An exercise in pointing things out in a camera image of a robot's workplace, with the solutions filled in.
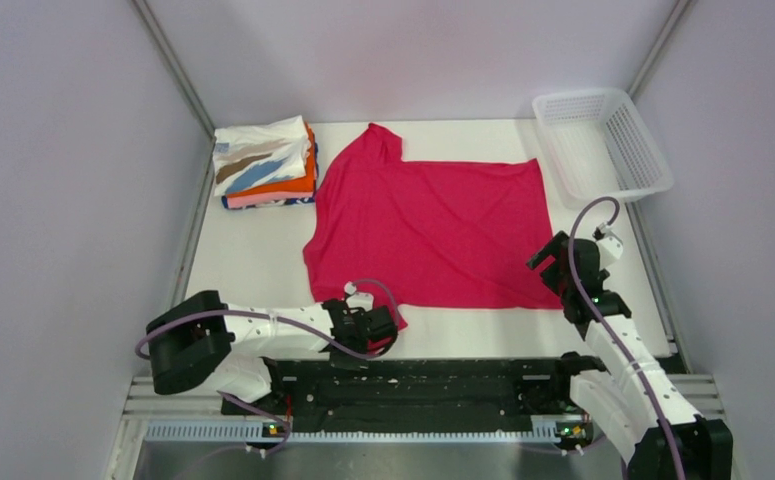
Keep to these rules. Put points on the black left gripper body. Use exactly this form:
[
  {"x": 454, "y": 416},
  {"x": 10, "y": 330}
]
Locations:
[{"x": 346, "y": 360}]

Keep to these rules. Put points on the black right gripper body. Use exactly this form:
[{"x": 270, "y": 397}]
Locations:
[{"x": 556, "y": 280}]

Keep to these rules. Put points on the crimson red t-shirt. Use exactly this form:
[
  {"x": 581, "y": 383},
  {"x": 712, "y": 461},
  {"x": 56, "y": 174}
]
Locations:
[{"x": 441, "y": 234}]

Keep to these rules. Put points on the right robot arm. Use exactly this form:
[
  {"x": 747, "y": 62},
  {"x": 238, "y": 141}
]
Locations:
[{"x": 621, "y": 386}]

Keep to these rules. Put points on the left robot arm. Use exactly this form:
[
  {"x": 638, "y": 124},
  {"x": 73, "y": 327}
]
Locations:
[{"x": 205, "y": 343}]

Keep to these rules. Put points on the white plastic basket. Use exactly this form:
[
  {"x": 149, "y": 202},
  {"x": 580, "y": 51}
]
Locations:
[{"x": 598, "y": 145}]

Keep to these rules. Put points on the orange folded t-shirt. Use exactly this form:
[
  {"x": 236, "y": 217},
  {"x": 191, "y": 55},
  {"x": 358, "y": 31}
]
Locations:
[{"x": 264, "y": 163}]

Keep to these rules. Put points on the pink folded t-shirt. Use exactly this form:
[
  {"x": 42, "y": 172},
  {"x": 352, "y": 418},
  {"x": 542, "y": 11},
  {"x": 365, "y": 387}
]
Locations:
[{"x": 255, "y": 200}]

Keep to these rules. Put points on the blue folded t-shirt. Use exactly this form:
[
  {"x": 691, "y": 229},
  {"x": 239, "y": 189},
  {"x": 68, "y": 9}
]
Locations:
[{"x": 306, "y": 183}]

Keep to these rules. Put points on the white patterned folded t-shirt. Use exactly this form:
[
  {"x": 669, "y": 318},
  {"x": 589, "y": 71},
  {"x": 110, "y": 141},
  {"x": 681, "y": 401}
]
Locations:
[{"x": 250, "y": 156}]

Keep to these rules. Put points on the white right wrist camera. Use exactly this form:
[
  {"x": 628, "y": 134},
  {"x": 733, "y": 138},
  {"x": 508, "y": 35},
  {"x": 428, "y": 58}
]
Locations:
[{"x": 609, "y": 245}]

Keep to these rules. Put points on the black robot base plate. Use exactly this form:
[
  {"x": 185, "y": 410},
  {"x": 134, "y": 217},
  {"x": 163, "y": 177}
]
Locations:
[{"x": 424, "y": 396}]

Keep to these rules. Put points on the white slotted cable duct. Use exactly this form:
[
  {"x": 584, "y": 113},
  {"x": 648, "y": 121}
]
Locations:
[{"x": 257, "y": 432}]

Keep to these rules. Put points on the aluminium rail frame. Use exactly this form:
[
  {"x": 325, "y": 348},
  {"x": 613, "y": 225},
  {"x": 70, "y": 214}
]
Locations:
[{"x": 699, "y": 389}]

